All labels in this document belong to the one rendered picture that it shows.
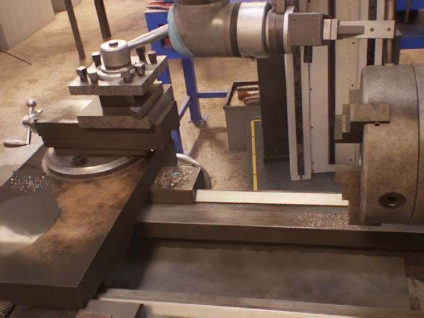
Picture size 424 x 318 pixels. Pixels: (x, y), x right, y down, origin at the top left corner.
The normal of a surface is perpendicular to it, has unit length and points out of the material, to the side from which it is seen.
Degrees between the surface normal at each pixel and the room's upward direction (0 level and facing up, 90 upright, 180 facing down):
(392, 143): 61
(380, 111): 41
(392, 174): 81
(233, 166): 0
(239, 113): 90
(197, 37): 86
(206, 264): 22
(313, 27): 71
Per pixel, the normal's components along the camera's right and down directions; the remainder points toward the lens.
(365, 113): -0.22, -0.30
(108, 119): -0.24, 0.52
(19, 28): 0.97, 0.00
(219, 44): -0.27, 0.70
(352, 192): -0.23, 0.21
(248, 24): -0.31, -0.02
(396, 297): 0.28, -0.76
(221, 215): -0.11, -0.86
